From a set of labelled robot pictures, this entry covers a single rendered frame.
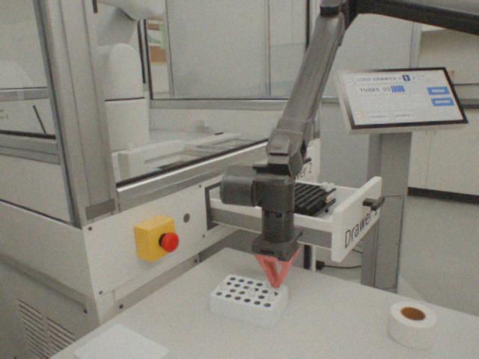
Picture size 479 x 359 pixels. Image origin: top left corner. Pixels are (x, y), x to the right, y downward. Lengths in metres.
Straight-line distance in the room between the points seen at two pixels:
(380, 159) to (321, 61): 1.08
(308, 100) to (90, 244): 0.47
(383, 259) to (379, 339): 1.32
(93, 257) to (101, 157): 0.18
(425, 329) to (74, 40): 0.71
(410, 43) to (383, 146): 0.87
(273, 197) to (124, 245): 0.31
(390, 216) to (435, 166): 2.00
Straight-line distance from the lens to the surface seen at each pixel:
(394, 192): 1.88
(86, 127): 0.67
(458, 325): 0.77
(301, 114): 0.70
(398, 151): 1.83
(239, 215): 0.87
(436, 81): 1.92
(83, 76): 0.67
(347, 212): 0.76
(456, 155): 3.82
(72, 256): 0.76
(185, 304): 0.76
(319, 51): 0.80
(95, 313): 0.79
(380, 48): 2.53
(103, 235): 0.72
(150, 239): 0.73
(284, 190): 0.62
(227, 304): 0.70
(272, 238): 0.65
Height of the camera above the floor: 1.18
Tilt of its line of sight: 16 degrees down
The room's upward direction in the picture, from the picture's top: 2 degrees counter-clockwise
